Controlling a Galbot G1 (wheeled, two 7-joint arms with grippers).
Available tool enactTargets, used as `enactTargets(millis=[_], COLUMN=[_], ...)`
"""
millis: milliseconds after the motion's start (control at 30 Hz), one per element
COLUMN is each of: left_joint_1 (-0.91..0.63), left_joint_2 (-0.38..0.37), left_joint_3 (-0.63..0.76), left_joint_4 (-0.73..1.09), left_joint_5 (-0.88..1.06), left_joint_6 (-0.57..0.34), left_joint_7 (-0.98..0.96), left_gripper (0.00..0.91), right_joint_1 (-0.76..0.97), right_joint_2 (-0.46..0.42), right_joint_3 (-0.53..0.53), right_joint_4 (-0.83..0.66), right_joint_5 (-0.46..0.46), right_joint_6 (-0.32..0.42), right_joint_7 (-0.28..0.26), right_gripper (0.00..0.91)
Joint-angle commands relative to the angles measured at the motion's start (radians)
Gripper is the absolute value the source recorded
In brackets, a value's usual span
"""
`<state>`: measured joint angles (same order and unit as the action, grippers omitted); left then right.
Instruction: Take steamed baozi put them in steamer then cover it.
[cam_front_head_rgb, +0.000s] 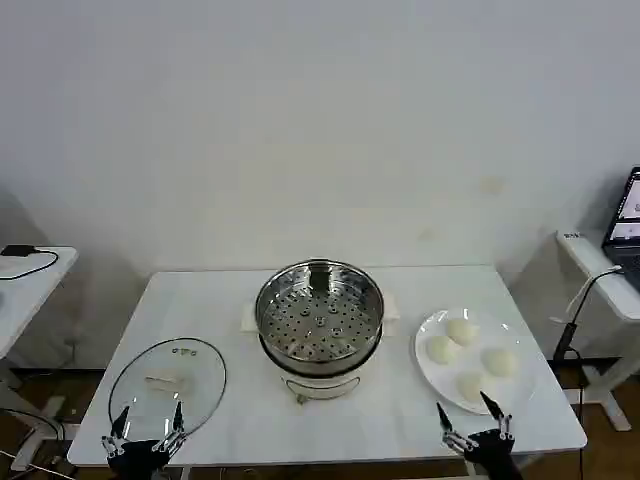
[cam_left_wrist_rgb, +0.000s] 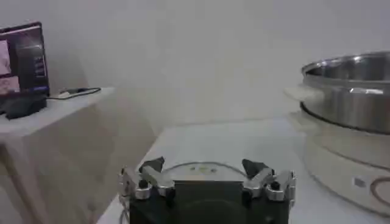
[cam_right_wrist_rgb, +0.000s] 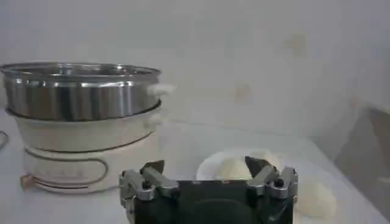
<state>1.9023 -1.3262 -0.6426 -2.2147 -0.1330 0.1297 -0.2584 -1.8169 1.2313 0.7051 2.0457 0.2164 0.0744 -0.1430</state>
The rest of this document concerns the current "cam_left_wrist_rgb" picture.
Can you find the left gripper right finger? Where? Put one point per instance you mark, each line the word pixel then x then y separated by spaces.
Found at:
pixel 259 179

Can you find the white steamer base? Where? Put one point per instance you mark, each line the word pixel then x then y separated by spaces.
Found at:
pixel 344 164

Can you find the black computer mouse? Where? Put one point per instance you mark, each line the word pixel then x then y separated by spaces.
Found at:
pixel 22 106

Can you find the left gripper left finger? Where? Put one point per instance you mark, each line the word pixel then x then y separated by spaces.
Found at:
pixel 155 179

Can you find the white desk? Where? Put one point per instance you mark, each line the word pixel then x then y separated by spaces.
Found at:
pixel 58 152

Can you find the black computer monitor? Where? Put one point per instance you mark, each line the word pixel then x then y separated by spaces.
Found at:
pixel 22 58

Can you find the steel steamer pot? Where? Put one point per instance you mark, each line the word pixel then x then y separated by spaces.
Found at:
pixel 350 91

